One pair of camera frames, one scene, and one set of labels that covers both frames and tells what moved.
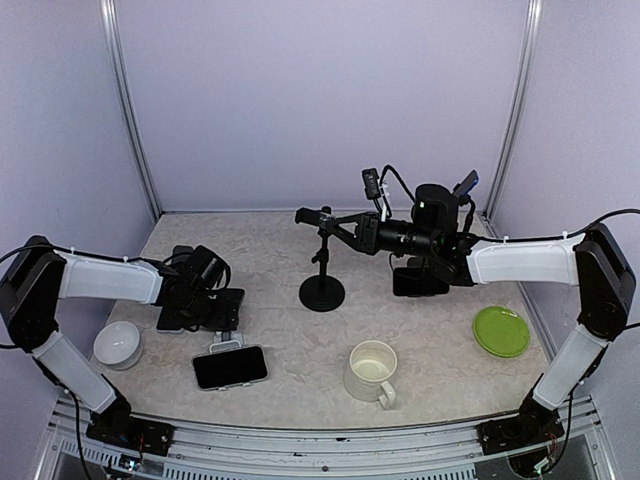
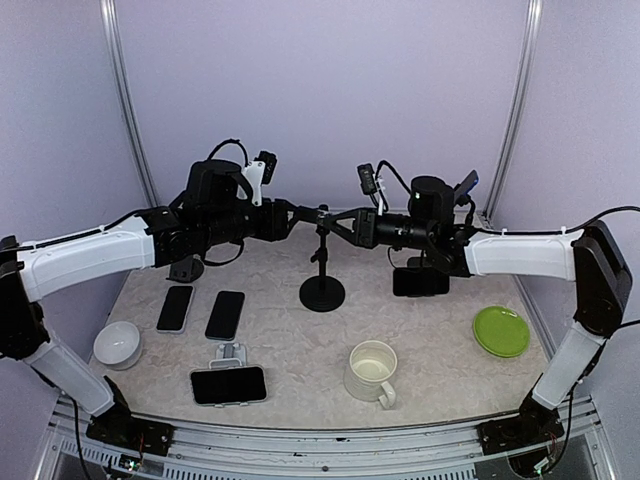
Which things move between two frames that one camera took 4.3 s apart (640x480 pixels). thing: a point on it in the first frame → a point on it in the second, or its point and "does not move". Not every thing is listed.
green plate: x=501 y=331 does not move
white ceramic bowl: x=118 y=344 does not move
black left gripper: x=186 y=320 → x=275 y=226
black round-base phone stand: x=321 y=293 does not move
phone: x=169 y=320 does not move
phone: x=229 y=368 → x=229 y=385
